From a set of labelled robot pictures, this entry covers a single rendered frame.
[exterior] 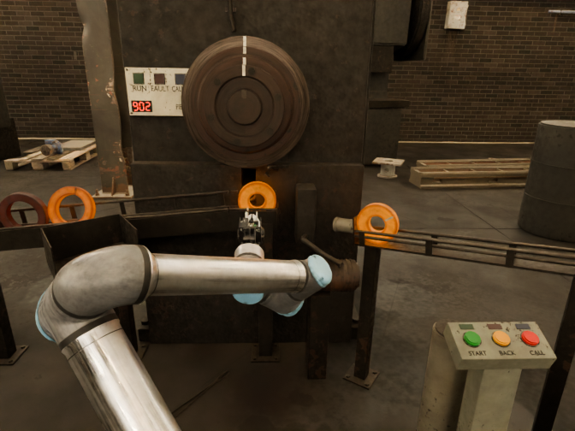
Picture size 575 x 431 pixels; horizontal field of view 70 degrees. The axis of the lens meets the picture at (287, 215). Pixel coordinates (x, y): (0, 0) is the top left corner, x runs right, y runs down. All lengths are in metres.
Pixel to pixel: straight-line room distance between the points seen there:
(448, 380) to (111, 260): 1.01
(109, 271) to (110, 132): 3.67
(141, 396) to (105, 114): 3.74
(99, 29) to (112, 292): 3.73
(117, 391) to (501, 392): 0.93
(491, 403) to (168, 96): 1.49
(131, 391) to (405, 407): 1.21
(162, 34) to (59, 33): 6.74
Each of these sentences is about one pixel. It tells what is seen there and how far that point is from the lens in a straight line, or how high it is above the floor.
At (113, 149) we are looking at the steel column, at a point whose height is 0.48.
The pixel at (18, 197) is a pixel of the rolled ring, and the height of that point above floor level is 0.75.
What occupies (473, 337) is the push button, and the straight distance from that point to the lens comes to 1.18.
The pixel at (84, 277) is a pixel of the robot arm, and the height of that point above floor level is 0.89.
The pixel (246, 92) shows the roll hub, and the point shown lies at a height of 1.16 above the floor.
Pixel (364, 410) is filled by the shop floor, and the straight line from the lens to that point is 1.79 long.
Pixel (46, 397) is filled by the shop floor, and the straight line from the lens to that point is 2.03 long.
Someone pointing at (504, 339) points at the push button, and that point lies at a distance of 1.21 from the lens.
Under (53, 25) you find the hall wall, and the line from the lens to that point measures 8.51.
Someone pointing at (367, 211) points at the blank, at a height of 0.75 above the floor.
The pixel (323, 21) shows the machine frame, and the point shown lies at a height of 1.42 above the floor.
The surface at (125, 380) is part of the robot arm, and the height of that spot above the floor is 0.69.
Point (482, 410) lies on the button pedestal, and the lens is 1.30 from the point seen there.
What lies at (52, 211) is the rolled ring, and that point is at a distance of 1.92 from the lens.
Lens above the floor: 1.24
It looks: 19 degrees down
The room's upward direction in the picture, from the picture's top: 1 degrees clockwise
